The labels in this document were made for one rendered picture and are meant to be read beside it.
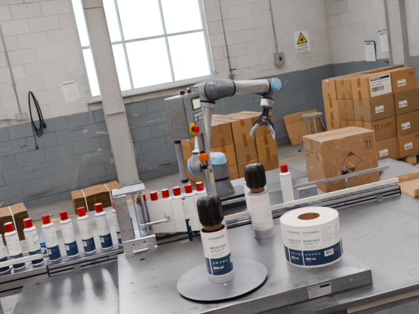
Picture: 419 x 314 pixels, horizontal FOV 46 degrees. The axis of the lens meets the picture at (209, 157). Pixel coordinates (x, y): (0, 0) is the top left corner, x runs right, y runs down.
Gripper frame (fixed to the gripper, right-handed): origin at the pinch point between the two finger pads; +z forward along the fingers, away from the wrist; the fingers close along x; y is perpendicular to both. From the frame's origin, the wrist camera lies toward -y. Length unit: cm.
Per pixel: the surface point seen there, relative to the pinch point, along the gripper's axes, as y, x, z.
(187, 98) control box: 98, -37, -2
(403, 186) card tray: 58, 71, 21
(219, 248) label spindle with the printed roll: 150, -13, 54
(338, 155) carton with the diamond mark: 58, 38, 10
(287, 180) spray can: 83, 12, 27
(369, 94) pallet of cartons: -241, 117, -92
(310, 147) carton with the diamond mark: 48, 25, 7
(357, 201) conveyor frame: 74, 46, 31
